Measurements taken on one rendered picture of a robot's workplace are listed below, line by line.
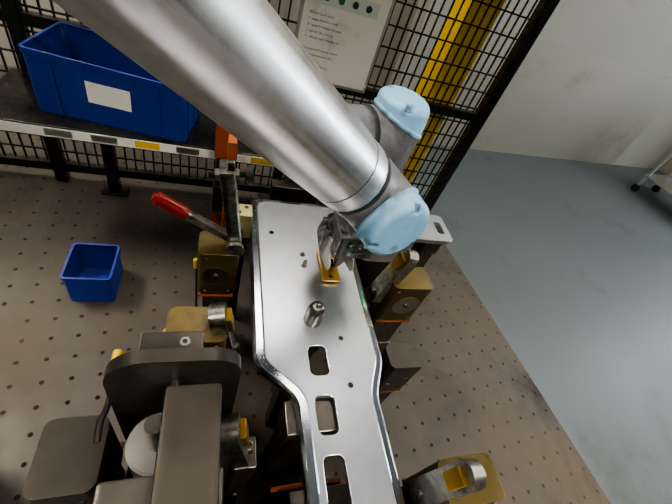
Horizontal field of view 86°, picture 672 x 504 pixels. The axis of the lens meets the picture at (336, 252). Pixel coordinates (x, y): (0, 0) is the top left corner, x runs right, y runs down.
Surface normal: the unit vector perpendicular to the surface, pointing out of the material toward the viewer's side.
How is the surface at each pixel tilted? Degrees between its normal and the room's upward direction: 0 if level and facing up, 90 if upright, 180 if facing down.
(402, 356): 0
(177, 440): 0
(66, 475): 0
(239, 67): 86
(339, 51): 90
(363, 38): 90
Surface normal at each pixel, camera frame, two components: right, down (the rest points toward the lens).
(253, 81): 0.48, 0.67
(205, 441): 0.28, -0.67
